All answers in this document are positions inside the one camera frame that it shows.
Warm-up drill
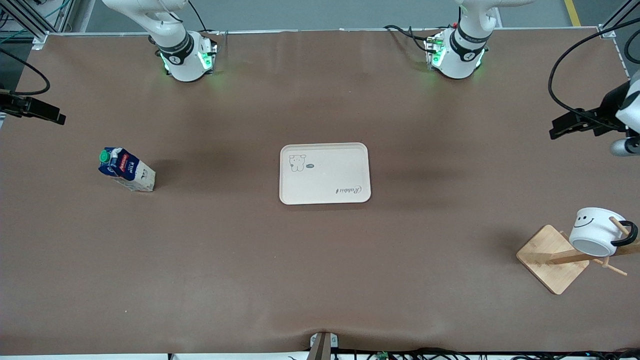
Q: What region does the blue white milk carton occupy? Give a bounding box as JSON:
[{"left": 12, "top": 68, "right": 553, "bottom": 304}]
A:
[{"left": 98, "top": 147, "right": 156, "bottom": 192}]

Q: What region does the white cup black handle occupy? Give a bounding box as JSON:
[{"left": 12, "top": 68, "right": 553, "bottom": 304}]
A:
[{"left": 569, "top": 207, "right": 639, "bottom": 258}]

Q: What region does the cream rabbit print tray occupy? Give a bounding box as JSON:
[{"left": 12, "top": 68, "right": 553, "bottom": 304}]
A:
[{"left": 279, "top": 142, "right": 372, "bottom": 206}]

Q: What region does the wooden mug tree stand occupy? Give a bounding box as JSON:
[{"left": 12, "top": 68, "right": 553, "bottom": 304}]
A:
[{"left": 516, "top": 217, "right": 640, "bottom": 296}]

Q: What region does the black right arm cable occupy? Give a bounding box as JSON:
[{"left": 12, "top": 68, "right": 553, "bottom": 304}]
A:
[{"left": 0, "top": 47, "right": 51, "bottom": 96}]

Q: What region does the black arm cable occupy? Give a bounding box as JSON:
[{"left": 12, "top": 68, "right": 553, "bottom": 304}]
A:
[
  {"left": 548, "top": 17, "right": 640, "bottom": 126},
  {"left": 0, "top": 47, "right": 51, "bottom": 96}
]

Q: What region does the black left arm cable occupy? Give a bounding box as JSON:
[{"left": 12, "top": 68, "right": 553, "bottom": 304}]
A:
[{"left": 548, "top": 17, "right": 640, "bottom": 126}]

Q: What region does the black right base cable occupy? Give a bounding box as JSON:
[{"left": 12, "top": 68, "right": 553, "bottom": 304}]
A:
[{"left": 187, "top": 0, "right": 222, "bottom": 37}]

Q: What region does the black base cable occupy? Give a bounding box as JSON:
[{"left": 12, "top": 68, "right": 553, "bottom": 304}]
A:
[
  {"left": 384, "top": 25, "right": 433, "bottom": 53},
  {"left": 187, "top": 0, "right": 222, "bottom": 37}
]

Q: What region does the black left base cable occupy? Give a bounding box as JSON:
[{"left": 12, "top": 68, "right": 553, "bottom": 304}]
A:
[{"left": 384, "top": 25, "right": 433, "bottom": 53}]

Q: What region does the metal table edge bracket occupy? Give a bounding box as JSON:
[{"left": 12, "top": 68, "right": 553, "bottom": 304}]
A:
[{"left": 309, "top": 331, "right": 339, "bottom": 360}]

